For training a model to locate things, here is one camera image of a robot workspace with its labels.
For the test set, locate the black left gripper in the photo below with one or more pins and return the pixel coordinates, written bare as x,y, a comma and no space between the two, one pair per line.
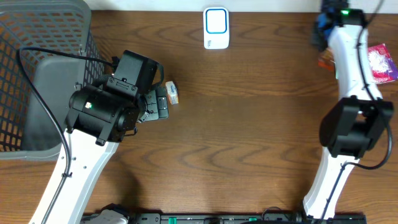
160,102

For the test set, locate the small orange white candy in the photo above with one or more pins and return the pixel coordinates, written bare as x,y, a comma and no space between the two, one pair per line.
172,92

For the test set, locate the orange Top chocolate bar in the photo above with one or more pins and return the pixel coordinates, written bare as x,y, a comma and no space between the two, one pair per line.
326,60

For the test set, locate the red purple snack bag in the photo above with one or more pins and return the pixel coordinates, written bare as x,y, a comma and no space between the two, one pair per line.
382,64

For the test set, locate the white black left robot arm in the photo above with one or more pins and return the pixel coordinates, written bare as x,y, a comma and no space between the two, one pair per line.
99,116

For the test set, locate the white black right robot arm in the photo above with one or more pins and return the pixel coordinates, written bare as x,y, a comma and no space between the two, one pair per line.
356,131

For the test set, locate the grey plastic mesh basket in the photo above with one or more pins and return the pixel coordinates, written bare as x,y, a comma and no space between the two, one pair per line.
47,53

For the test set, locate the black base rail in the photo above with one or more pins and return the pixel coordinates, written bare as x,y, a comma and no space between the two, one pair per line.
271,216

